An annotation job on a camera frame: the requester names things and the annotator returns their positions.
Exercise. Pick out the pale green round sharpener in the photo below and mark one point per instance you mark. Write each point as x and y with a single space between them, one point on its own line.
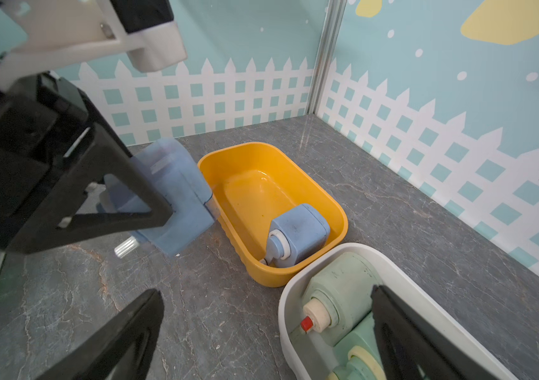
339 296

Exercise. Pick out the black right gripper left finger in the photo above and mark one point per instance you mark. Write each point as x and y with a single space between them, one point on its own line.
122 349

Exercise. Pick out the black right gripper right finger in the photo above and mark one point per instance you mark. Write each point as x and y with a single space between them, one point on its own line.
410 348

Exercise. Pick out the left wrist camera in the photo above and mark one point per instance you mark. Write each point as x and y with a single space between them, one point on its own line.
63 33

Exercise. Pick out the green pencil sharpener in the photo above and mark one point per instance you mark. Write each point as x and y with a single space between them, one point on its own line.
357 353

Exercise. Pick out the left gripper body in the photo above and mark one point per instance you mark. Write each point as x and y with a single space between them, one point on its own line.
41 118

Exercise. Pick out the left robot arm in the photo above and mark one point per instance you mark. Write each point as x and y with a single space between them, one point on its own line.
54 147

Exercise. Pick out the yellow plastic storage box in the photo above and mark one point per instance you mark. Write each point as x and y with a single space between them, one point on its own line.
254 183

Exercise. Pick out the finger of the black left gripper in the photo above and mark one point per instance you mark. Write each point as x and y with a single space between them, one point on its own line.
49 217

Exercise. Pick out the blue pencil sharpener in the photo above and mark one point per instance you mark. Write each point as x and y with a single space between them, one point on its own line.
295 236
170 168

